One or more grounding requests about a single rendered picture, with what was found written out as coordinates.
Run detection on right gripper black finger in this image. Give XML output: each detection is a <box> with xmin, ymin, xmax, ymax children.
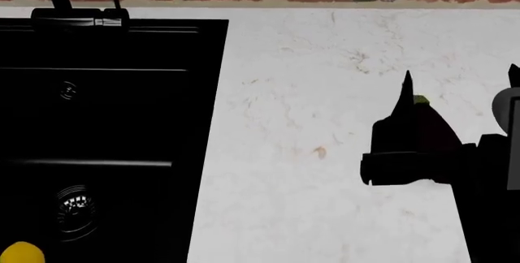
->
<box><xmin>507</xmin><ymin>63</ymin><xmax>520</xmax><ymax>89</ymax></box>
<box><xmin>372</xmin><ymin>69</ymin><xmax>417</xmax><ymax>155</ymax></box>

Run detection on dark purple eggplant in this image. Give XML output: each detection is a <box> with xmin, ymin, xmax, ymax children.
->
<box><xmin>411</xmin><ymin>94</ymin><xmax>463</xmax><ymax>152</ymax></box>

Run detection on black kitchen sink basin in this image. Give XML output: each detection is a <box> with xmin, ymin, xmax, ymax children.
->
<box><xmin>0</xmin><ymin>17</ymin><xmax>230</xmax><ymax>263</ymax></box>

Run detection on metal sink drain strainer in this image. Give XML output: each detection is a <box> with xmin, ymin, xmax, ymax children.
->
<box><xmin>54</xmin><ymin>184</ymin><xmax>99</xmax><ymax>244</ymax></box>

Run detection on black sink faucet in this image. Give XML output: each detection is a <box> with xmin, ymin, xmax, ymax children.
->
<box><xmin>31</xmin><ymin>0</ymin><xmax>132</xmax><ymax>34</ymax></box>

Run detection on yellow lemon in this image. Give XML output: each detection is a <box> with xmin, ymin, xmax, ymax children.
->
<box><xmin>0</xmin><ymin>240</ymin><xmax>46</xmax><ymax>263</ymax></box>

